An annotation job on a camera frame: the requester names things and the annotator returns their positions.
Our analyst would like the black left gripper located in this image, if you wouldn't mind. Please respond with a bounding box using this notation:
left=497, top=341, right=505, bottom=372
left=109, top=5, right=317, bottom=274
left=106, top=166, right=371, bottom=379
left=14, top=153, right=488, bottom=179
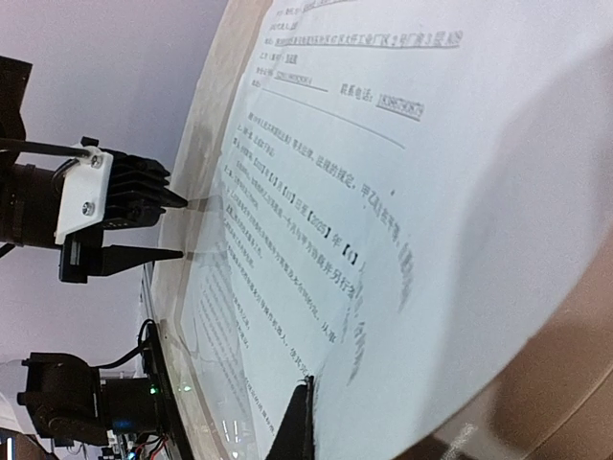
left=1, top=164, right=188, bottom=283

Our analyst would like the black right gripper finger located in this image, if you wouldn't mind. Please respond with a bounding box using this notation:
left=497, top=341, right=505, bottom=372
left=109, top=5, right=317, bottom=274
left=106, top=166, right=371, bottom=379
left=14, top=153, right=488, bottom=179
left=271, top=376, right=315, bottom=460

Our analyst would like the pink paper folder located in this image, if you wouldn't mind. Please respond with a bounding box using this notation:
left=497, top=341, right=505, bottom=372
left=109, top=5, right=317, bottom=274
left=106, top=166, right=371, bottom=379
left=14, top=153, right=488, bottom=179
left=151, top=1, right=612, bottom=459

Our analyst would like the printed white top sheet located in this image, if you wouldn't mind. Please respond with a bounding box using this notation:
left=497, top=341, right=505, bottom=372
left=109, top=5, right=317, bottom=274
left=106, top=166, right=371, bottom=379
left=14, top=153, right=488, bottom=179
left=182, top=1, right=612, bottom=459

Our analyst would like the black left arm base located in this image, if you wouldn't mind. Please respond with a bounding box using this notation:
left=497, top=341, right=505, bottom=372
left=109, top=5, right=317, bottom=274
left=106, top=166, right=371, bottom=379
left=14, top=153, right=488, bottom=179
left=16, top=319, right=194, bottom=459

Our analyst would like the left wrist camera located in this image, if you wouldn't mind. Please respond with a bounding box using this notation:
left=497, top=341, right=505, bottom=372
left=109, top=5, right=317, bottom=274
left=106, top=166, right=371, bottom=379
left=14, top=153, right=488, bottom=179
left=55, top=139, right=170, bottom=243

